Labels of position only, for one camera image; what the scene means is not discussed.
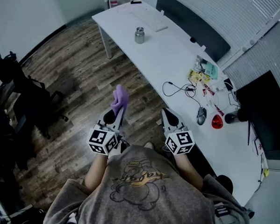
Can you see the person's right forearm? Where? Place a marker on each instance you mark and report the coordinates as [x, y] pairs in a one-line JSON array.
[[187, 172]]

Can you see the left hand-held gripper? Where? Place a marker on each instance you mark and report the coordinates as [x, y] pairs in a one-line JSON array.
[[98, 139]]

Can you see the person's grey printed t-shirt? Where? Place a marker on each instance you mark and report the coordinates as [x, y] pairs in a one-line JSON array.
[[140, 202]]

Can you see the red sachet strip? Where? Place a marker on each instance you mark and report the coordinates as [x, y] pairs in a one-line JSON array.
[[209, 91]]

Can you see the small metal cup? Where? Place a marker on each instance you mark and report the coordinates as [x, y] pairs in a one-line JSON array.
[[139, 36]]

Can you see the red round object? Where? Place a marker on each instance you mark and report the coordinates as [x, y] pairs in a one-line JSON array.
[[217, 122]]

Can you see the black tumbler bottle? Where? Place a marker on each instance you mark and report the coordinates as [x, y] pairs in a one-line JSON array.
[[232, 117]]

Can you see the small grey device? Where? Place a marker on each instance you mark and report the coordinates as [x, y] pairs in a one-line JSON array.
[[250, 213]]

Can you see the black office chair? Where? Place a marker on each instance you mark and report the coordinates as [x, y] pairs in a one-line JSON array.
[[29, 101], [224, 183]]

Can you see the person's left forearm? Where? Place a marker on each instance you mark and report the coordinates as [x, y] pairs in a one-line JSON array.
[[96, 172]]

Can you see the yellow snack packet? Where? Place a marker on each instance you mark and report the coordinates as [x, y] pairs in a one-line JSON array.
[[196, 77]]

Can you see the white divider clip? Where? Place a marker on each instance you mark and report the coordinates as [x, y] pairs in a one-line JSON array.
[[162, 12], [203, 47]]

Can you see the dark desk divider panel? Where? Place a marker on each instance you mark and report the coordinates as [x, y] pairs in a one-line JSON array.
[[196, 26]]

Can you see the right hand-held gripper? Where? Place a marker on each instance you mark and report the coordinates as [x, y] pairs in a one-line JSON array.
[[179, 142]]

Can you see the purple cloth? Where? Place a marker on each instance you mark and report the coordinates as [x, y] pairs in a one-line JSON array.
[[120, 97]]

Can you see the black power adapter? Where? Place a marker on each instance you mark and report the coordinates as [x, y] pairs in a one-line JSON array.
[[228, 84]]

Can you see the small yellow object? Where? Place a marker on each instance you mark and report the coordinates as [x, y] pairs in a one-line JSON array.
[[266, 172]]

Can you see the white keyboard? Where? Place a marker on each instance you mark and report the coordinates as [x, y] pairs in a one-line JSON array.
[[152, 20]]

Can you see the white round peg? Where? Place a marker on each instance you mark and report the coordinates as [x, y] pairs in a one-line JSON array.
[[244, 49], [252, 42]]

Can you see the grey computer mouse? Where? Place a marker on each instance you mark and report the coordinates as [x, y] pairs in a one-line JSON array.
[[201, 116]]

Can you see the black round knob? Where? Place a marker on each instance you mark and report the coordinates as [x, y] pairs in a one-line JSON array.
[[192, 40]]

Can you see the white desk leg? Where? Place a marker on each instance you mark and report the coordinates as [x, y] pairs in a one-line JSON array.
[[106, 44]]

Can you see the teal package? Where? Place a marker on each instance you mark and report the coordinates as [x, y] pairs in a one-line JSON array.
[[212, 71]]

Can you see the black bar device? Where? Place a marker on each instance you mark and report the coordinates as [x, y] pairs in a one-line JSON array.
[[136, 2]]

